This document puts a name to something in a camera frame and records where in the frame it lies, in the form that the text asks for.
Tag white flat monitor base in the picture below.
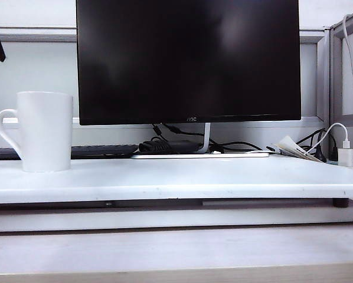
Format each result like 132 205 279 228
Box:
131 150 271 160

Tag black power brick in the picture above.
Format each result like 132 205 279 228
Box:
139 140 205 154

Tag black keyboard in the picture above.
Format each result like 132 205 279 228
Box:
0 144 139 160

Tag black cable bundle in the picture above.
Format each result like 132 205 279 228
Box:
296 128 328 163

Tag black monitor power cord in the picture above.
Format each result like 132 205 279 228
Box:
152 123 207 145

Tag long black cable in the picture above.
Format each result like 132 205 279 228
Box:
208 140 273 154

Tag white ceramic mug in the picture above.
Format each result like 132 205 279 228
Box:
0 91 74 172

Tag folded paper booklet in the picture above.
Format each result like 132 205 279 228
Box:
272 135 325 162

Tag silver monitor stand neck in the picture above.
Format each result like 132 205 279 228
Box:
201 123 212 154

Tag grey cubicle partition frame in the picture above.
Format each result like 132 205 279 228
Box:
316 5 353 166

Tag grey wall rail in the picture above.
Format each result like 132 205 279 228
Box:
0 26 326 44

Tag white riser board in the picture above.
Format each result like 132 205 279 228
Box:
0 155 353 205

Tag white usb charger block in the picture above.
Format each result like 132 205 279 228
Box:
338 140 353 167

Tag black computer monitor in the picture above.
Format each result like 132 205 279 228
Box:
76 0 302 126

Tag thin white usb cable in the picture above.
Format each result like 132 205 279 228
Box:
308 122 350 154

